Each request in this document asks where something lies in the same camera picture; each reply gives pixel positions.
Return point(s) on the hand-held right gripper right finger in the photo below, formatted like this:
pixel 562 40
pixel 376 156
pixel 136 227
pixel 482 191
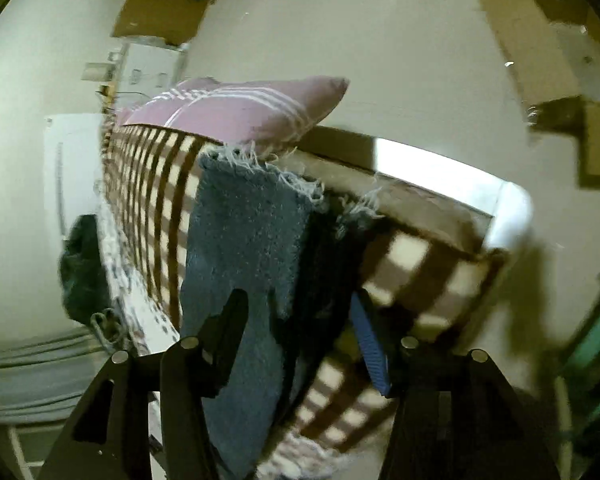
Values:
pixel 370 345

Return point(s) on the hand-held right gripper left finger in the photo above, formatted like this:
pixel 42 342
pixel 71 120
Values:
pixel 230 330

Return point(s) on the blue fringed towel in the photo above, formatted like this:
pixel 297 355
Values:
pixel 250 270

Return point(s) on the white patterned bedsheet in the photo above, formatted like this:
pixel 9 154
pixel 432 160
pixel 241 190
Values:
pixel 130 295

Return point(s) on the brown checked blanket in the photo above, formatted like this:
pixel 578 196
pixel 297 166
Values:
pixel 155 200

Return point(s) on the dark green cloth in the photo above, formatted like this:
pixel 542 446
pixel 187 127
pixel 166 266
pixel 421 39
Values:
pixel 82 270

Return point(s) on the pink striped pillow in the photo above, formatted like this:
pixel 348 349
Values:
pixel 240 110

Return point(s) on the white cabinet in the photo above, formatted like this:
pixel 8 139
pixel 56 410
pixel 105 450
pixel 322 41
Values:
pixel 72 170

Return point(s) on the brown cardboard box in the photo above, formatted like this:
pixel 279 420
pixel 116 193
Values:
pixel 160 10

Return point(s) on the green frame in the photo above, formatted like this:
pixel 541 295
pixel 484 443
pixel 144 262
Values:
pixel 592 340

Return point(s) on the brown wall shelf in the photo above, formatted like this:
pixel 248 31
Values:
pixel 550 55

